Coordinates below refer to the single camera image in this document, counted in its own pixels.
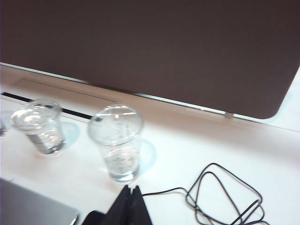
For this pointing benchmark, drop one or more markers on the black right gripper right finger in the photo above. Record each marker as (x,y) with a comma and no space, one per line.
(140,211)

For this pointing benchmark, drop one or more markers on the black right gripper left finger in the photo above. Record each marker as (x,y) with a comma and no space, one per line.
(120,211)

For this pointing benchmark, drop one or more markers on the clear lidded cup wide label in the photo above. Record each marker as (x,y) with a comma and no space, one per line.
(38,126)

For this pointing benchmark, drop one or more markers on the tall clear cup white logo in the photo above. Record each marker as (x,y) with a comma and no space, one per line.
(117,140)

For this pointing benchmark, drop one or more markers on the silver closed laptop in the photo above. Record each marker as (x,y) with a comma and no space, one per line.
(28,206)

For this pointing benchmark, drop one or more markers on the brown fabric desk divider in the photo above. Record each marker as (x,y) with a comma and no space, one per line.
(150,47)

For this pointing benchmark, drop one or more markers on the white divider foot bracket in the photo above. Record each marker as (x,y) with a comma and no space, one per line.
(229,115)

